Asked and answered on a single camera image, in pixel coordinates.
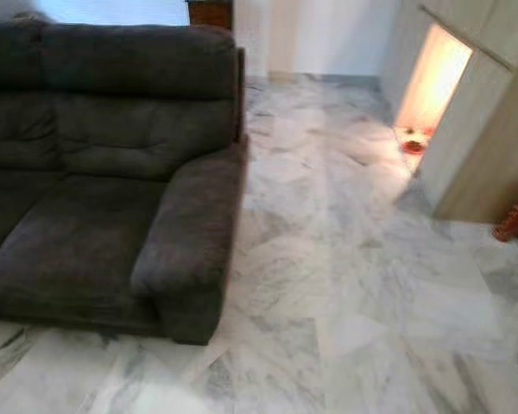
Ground red ribbed vase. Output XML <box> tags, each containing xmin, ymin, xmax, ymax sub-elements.
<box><xmin>493</xmin><ymin>183</ymin><xmax>518</xmax><ymax>242</ymax></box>

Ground beige wooden cabinet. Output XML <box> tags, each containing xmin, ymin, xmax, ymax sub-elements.
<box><xmin>380</xmin><ymin>0</ymin><xmax>518</xmax><ymax>224</ymax></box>

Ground dark brown wooden furniture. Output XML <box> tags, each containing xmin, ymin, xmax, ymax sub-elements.
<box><xmin>186</xmin><ymin>0</ymin><xmax>235</xmax><ymax>32</ymax></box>

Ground dark grey fabric sofa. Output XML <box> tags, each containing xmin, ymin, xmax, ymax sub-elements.
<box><xmin>0</xmin><ymin>19</ymin><xmax>250</xmax><ymax>346</ymax></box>

